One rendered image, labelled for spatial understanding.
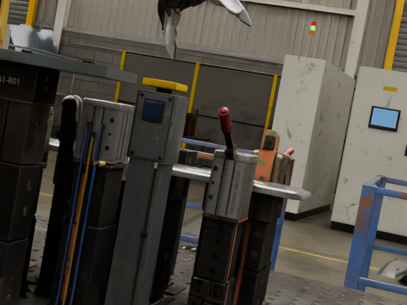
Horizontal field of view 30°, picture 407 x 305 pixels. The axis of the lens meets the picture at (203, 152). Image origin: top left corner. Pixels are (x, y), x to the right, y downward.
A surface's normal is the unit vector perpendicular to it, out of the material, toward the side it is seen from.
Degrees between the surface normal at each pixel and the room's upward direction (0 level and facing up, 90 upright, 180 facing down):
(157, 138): 90
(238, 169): 90
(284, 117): 90
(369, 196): 90
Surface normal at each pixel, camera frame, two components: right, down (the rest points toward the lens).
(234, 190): -0.27, 0.00
